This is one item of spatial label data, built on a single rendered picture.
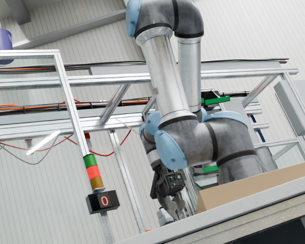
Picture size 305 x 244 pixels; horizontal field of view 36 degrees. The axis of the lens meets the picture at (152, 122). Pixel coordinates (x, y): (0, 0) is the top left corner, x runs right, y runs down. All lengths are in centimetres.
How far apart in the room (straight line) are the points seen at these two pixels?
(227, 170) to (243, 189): 16
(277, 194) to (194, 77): 64
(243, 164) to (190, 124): 18
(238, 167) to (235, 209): 29
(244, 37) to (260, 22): 35
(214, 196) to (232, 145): 21
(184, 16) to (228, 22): 604
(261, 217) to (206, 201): 16
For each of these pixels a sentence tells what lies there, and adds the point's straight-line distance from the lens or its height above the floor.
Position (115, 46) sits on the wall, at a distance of 732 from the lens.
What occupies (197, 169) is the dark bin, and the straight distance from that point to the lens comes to 202.
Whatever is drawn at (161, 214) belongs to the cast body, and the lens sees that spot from 187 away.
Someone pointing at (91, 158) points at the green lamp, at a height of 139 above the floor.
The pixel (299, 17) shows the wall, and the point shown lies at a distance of 769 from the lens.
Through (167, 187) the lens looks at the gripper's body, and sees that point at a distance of 160.
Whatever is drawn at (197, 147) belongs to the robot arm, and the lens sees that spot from 129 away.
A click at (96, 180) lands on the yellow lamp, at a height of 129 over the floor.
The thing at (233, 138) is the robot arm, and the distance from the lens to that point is 132.
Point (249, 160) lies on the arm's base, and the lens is 131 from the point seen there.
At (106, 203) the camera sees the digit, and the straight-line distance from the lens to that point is 192.
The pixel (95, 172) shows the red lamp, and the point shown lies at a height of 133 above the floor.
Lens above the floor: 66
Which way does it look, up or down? 24 degrees up
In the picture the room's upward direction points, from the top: 20 degrees counter-clockwise
